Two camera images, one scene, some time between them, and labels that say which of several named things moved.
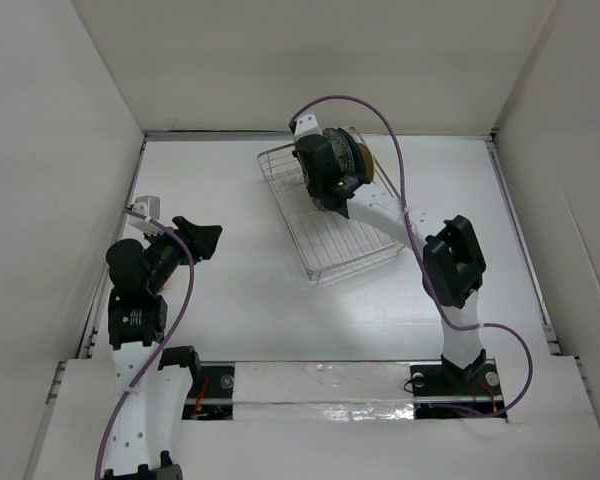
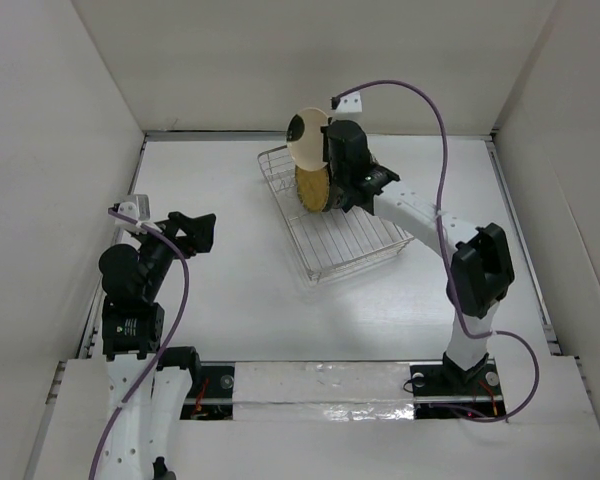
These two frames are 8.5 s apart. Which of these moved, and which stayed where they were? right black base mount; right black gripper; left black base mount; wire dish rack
Moved: right black gripper
Stayed: right black base mount; wire dish rack; left black base mount
